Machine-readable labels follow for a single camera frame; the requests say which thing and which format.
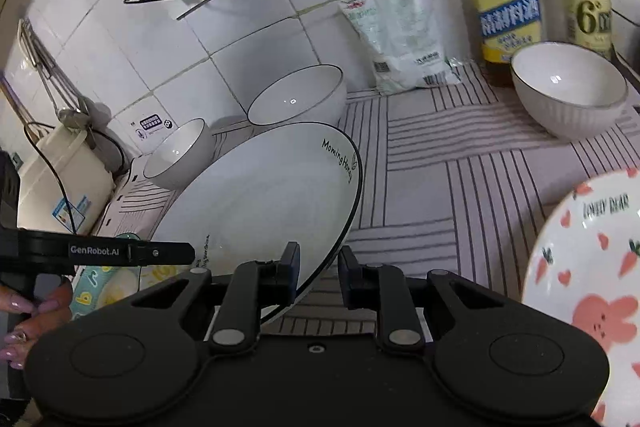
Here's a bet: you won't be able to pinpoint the white plate with black rim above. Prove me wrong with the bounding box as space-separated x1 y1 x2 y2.
152 122 363 300

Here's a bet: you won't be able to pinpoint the white ribbed bowl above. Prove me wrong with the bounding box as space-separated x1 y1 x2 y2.
510 42 629 141

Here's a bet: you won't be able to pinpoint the teal egg pattern plate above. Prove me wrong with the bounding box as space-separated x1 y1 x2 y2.
70 265 179 320

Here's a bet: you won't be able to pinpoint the left hand with pink nails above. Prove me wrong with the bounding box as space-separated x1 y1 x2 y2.
1 277 73 371

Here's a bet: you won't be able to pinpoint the white rice cooker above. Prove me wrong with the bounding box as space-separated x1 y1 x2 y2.
17 126 115 235

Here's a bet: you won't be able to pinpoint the small white bowl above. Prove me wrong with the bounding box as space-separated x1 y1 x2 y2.
143 118 215 191

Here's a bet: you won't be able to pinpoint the hanging metal utensils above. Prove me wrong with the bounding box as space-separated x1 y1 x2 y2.
16 17 96 150

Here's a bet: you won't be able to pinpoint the white bowl dark rim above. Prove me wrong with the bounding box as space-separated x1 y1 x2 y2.
247 64 347 131

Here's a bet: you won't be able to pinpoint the pink bunny pattern plate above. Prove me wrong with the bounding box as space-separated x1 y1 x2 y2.
522 167 640 426

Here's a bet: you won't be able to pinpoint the white salt bag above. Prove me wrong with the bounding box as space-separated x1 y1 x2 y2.
338 0 461 95

